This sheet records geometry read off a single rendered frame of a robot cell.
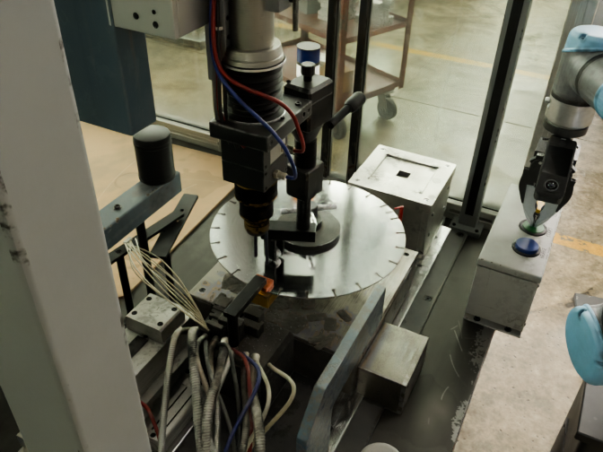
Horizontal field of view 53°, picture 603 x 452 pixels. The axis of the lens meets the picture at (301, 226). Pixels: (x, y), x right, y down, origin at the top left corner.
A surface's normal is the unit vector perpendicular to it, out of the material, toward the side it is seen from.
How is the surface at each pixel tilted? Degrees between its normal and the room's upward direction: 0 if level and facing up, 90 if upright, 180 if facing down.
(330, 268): 0
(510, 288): 90
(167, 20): 90
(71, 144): 90
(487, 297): 90
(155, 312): 0
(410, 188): 0
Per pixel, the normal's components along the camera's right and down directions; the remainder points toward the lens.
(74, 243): 0.89, 0.29
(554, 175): -0.21, -0.39
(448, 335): 0.02, -0.80
